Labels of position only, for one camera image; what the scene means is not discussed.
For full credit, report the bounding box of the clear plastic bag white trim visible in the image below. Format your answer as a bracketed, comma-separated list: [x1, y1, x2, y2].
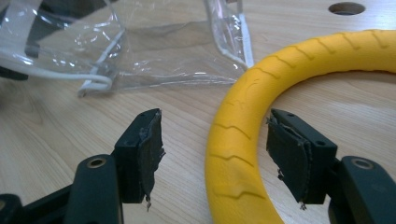
[0, 0, 255, 98]

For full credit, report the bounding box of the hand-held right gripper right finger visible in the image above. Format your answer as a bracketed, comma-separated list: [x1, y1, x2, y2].
[265, 107, 339, 211]

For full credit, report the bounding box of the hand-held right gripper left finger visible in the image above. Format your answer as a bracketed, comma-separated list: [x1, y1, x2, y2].
[111, 107, 166, 213]

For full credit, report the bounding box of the yellow foam ring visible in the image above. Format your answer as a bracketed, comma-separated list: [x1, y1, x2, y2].
[205, 29, 396, 224]

